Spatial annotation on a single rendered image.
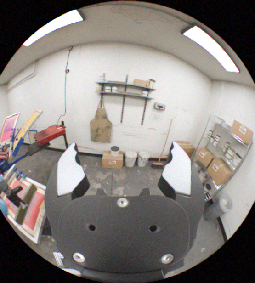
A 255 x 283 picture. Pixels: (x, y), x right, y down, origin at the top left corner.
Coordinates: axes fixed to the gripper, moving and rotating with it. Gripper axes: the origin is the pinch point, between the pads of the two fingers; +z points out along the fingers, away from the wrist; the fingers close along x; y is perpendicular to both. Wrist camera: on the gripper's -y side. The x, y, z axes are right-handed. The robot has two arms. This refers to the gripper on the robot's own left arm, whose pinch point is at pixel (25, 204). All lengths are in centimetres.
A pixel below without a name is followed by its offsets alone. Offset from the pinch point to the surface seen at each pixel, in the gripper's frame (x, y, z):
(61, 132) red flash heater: -31, -127, 1
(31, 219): -0.6, 10.8, 14.1
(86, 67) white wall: -13, -200, -124
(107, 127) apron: 47, -196, 16
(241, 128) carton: 278, -54, -81
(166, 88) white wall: 166, -200, -97
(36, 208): 1.1, -3.5, 14.0
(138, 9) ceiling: 74, -90, -191
